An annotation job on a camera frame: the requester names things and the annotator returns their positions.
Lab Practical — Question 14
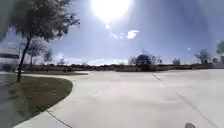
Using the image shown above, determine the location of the distant low hedge row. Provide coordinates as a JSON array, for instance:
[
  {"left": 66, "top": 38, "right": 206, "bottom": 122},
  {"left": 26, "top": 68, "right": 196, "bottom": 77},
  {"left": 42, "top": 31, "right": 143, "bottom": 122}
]
[{"left": 19, "top": 63, "right": 224, "bottom": 73}]

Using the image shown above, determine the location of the dark round bushy tree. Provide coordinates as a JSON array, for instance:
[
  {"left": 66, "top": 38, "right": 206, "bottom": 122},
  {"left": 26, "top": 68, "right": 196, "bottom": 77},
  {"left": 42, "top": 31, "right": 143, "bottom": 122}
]
[{"left": 130, "top": 52, "right": 157, "bottom": 72}]

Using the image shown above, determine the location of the pale concrete pavement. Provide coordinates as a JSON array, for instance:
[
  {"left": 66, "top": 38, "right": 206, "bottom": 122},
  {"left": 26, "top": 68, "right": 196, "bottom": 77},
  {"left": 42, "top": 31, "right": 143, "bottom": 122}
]
[{"left": 13, "top": 68, "right": 224, "bottom": 128}]

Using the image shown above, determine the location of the small thin tree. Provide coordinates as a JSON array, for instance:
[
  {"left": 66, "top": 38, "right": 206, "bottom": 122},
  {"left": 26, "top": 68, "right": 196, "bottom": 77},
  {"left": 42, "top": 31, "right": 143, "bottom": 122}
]
[{"left": 20, "top": 39, "right": 54, "bottom": 68}]

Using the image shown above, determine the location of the green grass lawn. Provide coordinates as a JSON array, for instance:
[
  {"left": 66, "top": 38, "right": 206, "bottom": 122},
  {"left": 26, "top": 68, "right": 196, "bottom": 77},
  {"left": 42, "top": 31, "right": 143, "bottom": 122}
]
[{"left": 0, "top": 73, "right": 74, "bottom": 128}]

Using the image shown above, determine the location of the tall leafy tree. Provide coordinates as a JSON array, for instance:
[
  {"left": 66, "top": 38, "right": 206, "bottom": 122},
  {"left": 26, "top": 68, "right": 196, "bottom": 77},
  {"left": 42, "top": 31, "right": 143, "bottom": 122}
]
[{"left": 8, "top": 0, "right": 81, "bottom": 83}]

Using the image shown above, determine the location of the distant tree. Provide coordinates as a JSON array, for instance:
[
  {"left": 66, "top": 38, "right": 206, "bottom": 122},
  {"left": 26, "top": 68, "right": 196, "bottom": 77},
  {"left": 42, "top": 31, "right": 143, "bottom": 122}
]
[{"left": 195, "top": 48, "right": 212, "bottom": 66}]

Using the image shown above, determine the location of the robot's own part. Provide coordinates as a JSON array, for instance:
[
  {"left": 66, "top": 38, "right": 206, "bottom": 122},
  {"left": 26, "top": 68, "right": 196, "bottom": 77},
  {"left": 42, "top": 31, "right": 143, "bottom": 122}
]
[{"left": 184, "top": 122, "right": 197, "bottom": 128}]

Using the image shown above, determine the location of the open roofed shelter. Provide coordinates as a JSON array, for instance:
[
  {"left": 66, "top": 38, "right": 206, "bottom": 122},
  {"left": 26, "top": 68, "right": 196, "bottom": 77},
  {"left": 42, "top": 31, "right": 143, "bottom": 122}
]
[{"left": 0, "top": 47, "right": 20, "bottom": 64}]

